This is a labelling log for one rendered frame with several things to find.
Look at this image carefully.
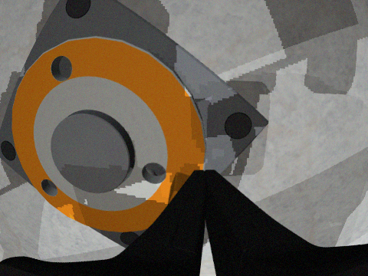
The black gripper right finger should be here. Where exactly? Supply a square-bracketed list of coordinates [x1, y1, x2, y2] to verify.
[205, 169, 368, 276]

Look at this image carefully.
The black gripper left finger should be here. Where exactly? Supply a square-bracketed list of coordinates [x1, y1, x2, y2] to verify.
[0, 169, 208, 276]

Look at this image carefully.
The orange round plate with holes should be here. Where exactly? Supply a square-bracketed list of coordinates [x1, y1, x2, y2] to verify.
[12, 36, 206, 233]

